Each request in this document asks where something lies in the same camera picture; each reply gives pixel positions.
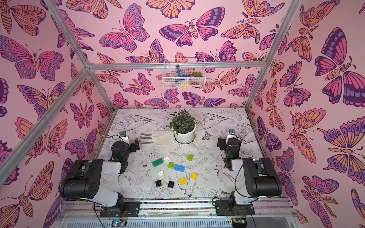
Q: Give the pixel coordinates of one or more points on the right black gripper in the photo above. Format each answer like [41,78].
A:
[223,144]

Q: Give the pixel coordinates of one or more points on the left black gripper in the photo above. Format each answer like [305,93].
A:
[132,145]

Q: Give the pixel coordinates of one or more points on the black lego brick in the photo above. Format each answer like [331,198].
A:
[171,184]
[158,183]

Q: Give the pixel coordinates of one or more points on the yellow lego brick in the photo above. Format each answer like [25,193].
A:
[182,181]
[194,176]

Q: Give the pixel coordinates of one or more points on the blue lego brick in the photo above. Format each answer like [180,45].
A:
[179,168]

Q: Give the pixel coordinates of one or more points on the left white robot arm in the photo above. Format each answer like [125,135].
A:
[84,180]

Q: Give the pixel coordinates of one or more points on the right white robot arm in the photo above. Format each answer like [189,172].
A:
[260,177]

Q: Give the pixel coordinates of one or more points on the dark green lego brick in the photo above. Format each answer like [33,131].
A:
[157,162]

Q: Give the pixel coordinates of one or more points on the white lego brick upper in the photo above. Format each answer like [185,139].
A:
[166,159]

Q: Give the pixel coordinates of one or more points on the white lego brick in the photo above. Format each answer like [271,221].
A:
[166,159]
[160,173]

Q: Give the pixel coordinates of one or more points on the white lego brick lower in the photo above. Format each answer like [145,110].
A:
[160,173]

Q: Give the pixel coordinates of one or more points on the lime lego brick centre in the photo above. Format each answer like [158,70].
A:
[171,165]

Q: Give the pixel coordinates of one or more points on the lime lego brick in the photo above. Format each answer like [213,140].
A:
[190,158]
[171,165]

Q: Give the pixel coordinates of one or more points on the lime lego brick right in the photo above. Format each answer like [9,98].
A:
[190,158]

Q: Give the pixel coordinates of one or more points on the beige gardening glove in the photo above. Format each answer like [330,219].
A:
[157,138]

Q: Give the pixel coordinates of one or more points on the potted green plant white pot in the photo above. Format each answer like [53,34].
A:
[183,125]

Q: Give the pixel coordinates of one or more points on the blue toy in basket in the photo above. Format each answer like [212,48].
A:
[180,75]

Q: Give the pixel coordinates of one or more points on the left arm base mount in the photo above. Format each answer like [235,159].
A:
[128,209]

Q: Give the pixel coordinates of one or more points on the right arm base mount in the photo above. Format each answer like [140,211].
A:
[226,208]

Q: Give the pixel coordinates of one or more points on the white wire basket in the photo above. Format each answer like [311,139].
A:
[188,72]

